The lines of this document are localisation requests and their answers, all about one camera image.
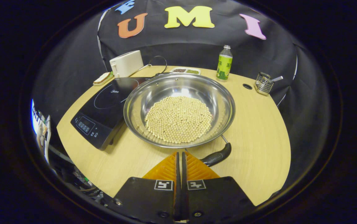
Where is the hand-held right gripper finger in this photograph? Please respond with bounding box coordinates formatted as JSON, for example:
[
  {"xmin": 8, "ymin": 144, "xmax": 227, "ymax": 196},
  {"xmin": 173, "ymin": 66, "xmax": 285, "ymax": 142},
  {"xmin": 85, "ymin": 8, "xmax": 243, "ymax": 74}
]
[
  {"xmin": 181, "ymin": 152, "xmax": 257, "ymax": 223},
  {"xmin": 105, "ymin": 152, "xmax": 181, "ymax": 223}
]

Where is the stainless steel pot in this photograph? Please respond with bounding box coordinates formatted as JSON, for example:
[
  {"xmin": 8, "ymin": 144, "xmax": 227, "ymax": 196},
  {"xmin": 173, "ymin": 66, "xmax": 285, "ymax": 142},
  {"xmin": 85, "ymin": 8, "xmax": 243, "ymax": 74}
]
[{"xmin": 123, "ymin": 72, "xmax": 236, "ymax": 168}]

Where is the black induction cooktop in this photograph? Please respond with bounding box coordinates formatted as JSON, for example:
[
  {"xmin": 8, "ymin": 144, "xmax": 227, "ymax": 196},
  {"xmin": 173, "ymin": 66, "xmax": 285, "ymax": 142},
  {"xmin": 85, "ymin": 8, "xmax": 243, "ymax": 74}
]
[{"xmin": 70, "ymin": 77, "xmax": 154, "ymax": 151}]

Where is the pile of yellow soybeans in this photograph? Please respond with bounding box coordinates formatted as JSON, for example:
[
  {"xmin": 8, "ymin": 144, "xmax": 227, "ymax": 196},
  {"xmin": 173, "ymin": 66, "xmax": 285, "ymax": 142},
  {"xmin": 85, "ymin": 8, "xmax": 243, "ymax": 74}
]
[{"xmin": 144, "ymin": 96, "xmax": 213, "ymax": 144}]

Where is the white divided plate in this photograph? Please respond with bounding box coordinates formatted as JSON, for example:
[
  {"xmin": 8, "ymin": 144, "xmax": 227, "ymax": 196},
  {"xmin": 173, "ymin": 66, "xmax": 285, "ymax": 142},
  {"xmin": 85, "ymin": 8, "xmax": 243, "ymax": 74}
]
[{"xmin": 170, "ymin": 67, "xmax": 201, "ymax": 76}]

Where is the green label drink bottle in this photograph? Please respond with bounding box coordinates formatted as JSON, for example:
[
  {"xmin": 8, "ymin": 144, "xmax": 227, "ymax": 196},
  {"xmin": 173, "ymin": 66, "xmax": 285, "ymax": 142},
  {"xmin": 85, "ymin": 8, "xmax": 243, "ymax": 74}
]
[{"xmin": 216, "ymin": 45, "xmax": 233, "ymax": 82}]

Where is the small green plate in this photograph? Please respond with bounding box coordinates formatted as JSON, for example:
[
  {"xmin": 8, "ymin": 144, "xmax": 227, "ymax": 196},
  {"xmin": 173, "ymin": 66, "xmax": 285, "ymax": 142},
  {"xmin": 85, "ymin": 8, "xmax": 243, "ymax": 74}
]
[{"xmin": 93, "ymin": 71, "xmax": 114, "ymax": 86}]

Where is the metal mesh utensil holder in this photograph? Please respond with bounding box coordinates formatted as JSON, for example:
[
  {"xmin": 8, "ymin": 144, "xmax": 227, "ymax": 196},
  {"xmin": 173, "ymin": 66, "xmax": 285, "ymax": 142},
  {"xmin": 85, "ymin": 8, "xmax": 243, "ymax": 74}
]
[{"xmin": 254, "ymin": 72, "xmax": 274, "ymax": 96}]

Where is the white toaster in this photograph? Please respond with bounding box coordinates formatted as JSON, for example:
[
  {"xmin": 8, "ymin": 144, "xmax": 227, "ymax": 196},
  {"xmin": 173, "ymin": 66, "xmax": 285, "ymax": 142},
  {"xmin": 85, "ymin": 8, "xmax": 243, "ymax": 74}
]
[{"xmin": 109, "ymin": 50, "xmax": 144, "ymax": 78}]

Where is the black backdrop cloth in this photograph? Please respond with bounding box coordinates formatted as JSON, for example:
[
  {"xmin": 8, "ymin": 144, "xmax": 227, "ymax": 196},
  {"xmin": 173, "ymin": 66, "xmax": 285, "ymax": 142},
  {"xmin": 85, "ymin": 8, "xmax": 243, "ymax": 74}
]
[{"xmin": 31, "ymin": 0, "xmax": 332, "ymax": 190}]

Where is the tangle of dark cables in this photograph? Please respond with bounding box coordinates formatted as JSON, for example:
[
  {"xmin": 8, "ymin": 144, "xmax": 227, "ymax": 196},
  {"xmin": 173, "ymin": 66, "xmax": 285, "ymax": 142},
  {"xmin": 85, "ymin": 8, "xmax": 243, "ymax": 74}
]
[{"xmin": 49, "ymin": 145, "xmax": 104, "ymax": 199}]

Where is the black power cable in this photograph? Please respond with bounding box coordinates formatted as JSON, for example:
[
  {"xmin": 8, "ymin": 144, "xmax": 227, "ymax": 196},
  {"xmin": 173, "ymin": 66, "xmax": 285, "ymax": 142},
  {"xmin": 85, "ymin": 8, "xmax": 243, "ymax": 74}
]
[{"xmin": 149, "ymin": 56, "xmax": 168, "ymax": 77}]

